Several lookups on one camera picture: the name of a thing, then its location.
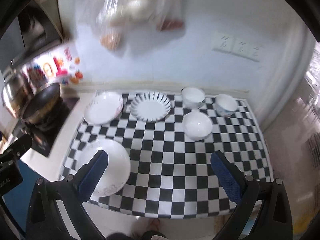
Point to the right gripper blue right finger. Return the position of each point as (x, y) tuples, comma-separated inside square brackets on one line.
[(228, 175)]

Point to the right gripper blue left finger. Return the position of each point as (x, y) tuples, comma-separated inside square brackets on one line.
[(87, 178)]

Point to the white plate grey floral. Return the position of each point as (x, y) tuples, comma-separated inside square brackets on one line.
[(118, 170)]

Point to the plain white bowl front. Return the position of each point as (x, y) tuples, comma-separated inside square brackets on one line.
[(197, 126)]

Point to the white plate floral rim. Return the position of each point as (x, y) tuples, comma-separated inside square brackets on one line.
[(103, 108)]

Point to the white bowl blue pattern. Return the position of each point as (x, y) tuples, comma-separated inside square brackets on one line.
[(225, 105)]

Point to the white plate black striped rim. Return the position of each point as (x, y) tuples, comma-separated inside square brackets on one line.
[(150, 106)]

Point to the blue lower cabinet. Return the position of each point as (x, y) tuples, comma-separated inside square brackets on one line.
[(17, 200)]

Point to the black induction cooktop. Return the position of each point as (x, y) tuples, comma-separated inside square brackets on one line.
[(44, 133)]

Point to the black white checkered cloth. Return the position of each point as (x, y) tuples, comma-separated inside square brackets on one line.
[(171, 175)]

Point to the black frying pan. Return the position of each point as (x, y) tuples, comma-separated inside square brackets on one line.
[(41, 104)]

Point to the stainless steel steamer pot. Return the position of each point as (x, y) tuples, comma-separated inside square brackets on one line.
[(16, 93)]

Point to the black range hood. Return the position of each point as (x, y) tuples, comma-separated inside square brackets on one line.
[(36, 29)]

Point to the plastic bag with buns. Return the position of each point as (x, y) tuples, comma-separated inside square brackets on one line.
[(109, 20)]

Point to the plastic bag with red food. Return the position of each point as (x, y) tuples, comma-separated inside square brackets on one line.
[(172, 17)]

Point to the colourful wall stickers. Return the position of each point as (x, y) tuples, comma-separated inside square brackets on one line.
[(60, 65)]

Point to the triple wall power socket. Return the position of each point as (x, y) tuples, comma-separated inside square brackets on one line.
[(230, 44)]

